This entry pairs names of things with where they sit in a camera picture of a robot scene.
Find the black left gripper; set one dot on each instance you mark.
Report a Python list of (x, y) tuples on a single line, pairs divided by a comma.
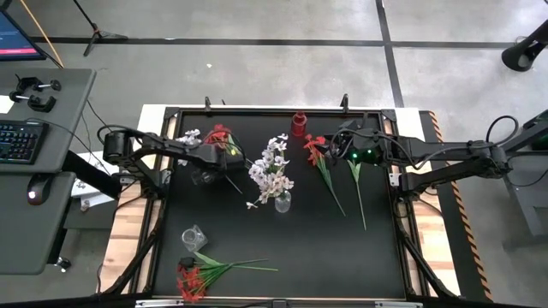
[(233, 160)]

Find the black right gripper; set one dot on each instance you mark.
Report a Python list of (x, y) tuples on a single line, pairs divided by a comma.
[(377, 147)]

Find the red artificial flower bunch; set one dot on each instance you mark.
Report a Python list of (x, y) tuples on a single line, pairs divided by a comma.
[(219, 133), (190, 284), (316, 147)]

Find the black artificial tulip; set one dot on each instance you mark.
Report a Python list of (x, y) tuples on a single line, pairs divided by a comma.
[(354, 169), (187, 262)]

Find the tall diamond-cut clear vase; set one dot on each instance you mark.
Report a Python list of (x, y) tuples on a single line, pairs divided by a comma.
[(283, 204)]

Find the squat cut-glass clear vase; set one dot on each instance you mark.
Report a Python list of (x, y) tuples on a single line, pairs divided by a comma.
[(193, 239)]

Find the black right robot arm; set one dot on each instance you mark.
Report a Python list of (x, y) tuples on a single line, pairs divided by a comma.
[(449, 156)]

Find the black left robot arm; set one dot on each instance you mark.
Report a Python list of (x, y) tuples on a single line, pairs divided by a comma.
[(171, 147)]

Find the red glass vase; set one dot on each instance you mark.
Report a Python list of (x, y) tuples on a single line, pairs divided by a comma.
[(299, 125)]

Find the loose white blossom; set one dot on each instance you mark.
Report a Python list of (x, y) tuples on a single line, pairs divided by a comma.
[(251, 205)]

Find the white paper sheet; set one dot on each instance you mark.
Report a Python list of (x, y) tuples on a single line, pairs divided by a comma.
[(96, 200), (5, 104), (95, 157)]

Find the orange black hazard strip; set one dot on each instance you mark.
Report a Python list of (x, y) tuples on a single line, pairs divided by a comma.
[(460, 222)]

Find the grey desk top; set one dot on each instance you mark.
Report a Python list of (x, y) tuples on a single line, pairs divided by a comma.
[(25, 239), (64, 128)]

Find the black tripod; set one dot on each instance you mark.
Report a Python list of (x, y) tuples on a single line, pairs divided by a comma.
[(97, 33)]

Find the black computer mouse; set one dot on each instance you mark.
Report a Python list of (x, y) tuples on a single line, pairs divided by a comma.
[(38, 190)]

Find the black silver knob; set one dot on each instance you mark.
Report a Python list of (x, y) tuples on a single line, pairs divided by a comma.
[(63, 264)]

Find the black C-clamp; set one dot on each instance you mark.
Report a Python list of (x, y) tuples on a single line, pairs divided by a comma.
[(26, 81), (40, 104)]

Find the black stand base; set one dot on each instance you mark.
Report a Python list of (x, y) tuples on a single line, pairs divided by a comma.
[(520, 57)]

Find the grey metal cart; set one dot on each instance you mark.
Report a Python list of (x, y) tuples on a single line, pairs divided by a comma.
[(535, 205)]

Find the black backlit keyboard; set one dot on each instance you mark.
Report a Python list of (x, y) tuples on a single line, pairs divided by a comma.
[(19, 141)]

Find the computer monitor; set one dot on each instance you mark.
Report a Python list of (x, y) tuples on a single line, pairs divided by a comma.
[(15, 40)]

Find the black frame clamp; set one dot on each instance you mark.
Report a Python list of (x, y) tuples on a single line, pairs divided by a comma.
[(208, 104), (344, 102)]

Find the black table frame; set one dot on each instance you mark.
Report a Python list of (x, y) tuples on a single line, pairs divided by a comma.
[(278, 112)]

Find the aluminium rail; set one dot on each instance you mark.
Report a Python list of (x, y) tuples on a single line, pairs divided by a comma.
[(192, 303)]

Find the black table-level camera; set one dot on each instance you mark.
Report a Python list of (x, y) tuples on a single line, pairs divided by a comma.
[(279, 304)]

